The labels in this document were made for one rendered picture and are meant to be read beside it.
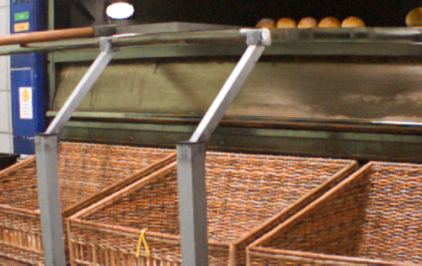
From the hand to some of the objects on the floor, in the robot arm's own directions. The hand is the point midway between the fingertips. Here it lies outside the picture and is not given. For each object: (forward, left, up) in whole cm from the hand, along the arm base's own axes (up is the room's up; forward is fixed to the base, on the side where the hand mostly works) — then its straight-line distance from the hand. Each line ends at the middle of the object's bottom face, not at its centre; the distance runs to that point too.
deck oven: (+65, +192, -118) cm, 235 cm away
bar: (+35, +50, -118) cm, 133 cm away
